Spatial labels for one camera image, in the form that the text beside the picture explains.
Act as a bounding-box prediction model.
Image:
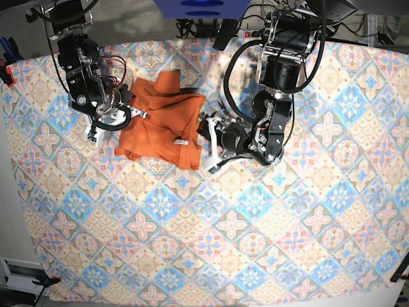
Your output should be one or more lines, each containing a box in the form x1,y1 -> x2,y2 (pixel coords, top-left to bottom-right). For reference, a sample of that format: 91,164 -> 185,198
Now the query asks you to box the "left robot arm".
198,1 -> 357,173

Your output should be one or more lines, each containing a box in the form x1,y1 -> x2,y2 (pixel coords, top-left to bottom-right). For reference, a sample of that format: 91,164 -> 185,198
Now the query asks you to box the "orange T-shirt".
114,70 -> 206,170

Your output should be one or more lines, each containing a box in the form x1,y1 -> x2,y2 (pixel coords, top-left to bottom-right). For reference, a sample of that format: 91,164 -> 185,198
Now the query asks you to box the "blue clamp bottom left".
32,276 -> 61,307

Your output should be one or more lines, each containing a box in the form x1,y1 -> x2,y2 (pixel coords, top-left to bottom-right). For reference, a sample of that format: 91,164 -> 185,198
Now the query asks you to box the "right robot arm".
31,1 -> 148,138

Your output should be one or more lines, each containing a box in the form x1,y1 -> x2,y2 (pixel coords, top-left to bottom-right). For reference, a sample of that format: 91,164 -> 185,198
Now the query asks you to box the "black strap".
213,18 -> 240,52

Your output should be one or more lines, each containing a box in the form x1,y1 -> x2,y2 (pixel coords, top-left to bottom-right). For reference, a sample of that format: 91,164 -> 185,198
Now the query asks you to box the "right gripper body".
94,88 -> 132,131

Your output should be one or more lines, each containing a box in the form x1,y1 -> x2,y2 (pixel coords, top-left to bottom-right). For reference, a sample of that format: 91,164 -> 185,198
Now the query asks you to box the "thick black cable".
223,38 -> 266,124

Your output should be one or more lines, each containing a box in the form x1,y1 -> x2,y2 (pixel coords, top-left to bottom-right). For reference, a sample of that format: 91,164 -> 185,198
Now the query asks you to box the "black clamp bottom right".
389,263 -> 408,283

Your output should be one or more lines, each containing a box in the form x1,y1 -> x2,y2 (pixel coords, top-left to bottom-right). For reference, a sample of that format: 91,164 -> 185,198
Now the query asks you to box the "power strip with red switch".
237,28 -> 264,39

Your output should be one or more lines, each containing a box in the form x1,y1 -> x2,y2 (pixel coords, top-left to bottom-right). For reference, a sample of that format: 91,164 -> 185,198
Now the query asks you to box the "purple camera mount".
154,0 -> 250,20

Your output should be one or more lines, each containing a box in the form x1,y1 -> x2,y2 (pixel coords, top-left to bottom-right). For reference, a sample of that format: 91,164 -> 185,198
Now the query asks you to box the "patterned blue tablecloth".
1,43 -> 408,306

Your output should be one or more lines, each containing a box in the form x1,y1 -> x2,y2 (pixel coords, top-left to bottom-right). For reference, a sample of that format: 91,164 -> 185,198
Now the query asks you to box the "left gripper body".
217,120 -> 250,160

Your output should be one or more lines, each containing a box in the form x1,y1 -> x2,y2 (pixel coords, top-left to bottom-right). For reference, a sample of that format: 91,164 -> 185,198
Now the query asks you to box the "red black clamp left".
1,37 -> 23,87

